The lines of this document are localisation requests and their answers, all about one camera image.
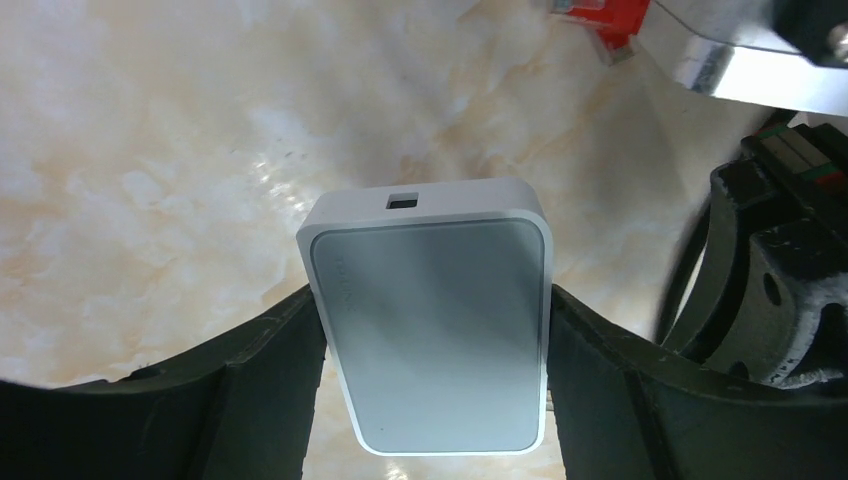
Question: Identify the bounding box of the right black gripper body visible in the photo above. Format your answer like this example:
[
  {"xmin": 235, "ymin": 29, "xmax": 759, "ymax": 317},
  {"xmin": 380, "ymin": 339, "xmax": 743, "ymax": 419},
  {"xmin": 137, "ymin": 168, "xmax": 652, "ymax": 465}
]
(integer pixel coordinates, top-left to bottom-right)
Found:
[{"xmin": 656, "ymin": 113, "xmax": 847, "ymax": 388}]

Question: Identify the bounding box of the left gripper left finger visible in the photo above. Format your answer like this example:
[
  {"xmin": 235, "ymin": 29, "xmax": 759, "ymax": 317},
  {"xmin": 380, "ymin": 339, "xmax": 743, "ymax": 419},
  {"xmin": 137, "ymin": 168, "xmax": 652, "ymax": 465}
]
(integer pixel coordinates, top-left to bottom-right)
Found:
[{"xmin": 1, "ymin": 288, "xmax": 326, "ymax": 479}]

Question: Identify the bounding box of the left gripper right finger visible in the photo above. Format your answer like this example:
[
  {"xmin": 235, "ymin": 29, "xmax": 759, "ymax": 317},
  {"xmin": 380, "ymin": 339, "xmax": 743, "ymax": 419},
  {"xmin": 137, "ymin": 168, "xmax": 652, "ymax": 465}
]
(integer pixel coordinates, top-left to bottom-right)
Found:
[{"xmin": 547, "ymin": 287, "xmax": 847, "ymax": 479}]

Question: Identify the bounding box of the white small hub box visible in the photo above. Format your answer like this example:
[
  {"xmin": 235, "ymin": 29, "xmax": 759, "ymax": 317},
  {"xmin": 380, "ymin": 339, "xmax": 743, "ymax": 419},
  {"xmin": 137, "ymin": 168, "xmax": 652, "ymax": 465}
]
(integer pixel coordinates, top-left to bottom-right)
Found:
[{"xmin": 296, "ymin": 177, "xmax": 554, "ymax": 457}]

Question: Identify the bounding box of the red cable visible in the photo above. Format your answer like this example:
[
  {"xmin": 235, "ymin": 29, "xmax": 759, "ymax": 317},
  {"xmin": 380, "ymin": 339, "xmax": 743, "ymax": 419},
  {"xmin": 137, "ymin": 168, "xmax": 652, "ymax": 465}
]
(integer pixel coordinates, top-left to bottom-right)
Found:
[{"xmin": 546, "ymin": 0, "xmax": 652, "ymax": 66}]

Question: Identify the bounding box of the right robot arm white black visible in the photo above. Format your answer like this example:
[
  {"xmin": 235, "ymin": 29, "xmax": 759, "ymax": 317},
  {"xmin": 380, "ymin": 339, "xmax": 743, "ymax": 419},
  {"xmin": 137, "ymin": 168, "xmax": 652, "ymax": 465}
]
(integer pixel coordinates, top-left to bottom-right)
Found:
[{"xmin": 638, "ymin": 1, "xmax": 847, "ymax": 389}]

